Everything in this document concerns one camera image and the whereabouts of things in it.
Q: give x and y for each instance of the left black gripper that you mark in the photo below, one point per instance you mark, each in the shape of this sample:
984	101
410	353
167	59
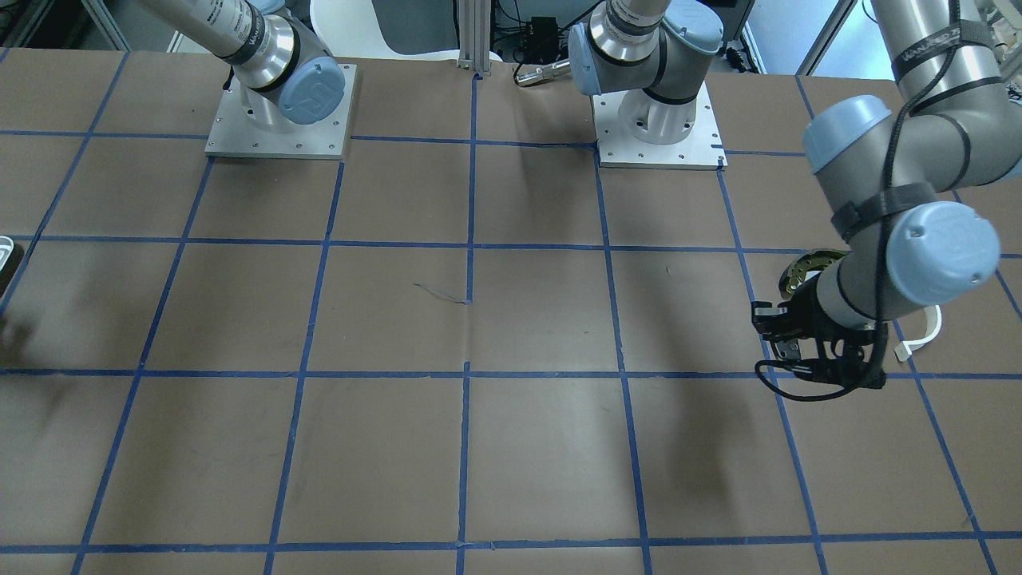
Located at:
816	312

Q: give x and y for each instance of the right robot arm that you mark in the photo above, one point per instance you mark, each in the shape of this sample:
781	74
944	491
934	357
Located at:
269	50

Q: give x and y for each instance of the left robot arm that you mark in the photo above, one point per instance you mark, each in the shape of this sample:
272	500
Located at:
881	169

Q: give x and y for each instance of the metal ribbed tray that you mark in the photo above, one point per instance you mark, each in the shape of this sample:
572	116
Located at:
11	257

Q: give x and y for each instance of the olive brake shoe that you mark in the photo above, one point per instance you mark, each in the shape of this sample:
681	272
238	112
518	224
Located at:
808	265

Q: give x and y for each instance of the silver cylinder tool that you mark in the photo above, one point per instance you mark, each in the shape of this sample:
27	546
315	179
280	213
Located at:
542	73

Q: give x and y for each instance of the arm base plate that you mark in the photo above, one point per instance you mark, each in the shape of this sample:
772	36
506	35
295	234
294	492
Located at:
635	132
247	126

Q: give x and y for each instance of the aluminium frame post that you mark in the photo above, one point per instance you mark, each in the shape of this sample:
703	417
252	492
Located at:
473	29

